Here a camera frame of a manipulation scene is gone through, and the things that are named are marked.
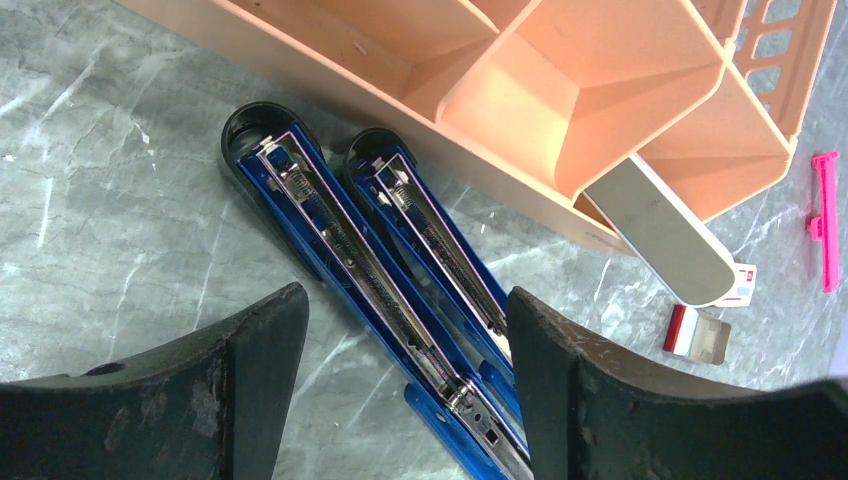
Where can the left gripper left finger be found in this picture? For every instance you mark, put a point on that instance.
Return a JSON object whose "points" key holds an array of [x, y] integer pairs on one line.
{"points": [[209, 405]]}

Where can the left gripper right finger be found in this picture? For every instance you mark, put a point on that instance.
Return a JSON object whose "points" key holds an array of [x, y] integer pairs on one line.
{"points": [[593, 409]]}

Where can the red white staple box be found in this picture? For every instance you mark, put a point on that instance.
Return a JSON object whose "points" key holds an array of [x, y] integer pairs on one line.
{"points": [[741, 293]]}

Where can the blue stapler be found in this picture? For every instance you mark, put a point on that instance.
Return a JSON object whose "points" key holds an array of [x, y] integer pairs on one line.
{"points": [[380, 174], [277, 164]]}

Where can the white grey stapler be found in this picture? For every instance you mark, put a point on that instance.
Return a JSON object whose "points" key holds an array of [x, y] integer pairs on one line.
{"points": [[663, 232]]}

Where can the pink plastic clip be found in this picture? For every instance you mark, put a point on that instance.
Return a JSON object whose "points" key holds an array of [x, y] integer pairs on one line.
{"points": [[823, 228]]}

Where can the orange plastic desk organizer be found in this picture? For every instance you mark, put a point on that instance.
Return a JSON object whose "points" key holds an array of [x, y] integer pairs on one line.
{"points": [[532, 101]]}

